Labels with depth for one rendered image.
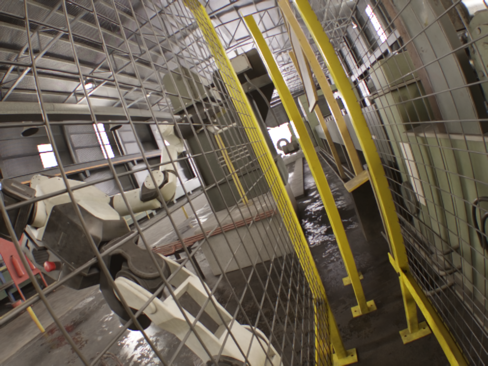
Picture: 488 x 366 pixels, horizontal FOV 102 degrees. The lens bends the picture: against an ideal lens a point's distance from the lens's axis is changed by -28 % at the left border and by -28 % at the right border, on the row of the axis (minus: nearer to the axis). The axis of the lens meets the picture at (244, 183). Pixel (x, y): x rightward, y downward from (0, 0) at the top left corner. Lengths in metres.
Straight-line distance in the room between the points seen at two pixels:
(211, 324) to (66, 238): 0.47
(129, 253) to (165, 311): 0.19
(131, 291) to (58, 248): 0.26
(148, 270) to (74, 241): 0.23
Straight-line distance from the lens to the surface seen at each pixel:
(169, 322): 0.72
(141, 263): 0.74
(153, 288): 0.74
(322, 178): 1.39
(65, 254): 0.84
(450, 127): 1.24
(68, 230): 0.81
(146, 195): 1.00
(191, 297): 0.79
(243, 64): 3.60
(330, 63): 1.10
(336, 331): 1.40
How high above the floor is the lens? 1.13
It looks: 5 degrees down
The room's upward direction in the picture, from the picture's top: 23 degrees counter-clockwise
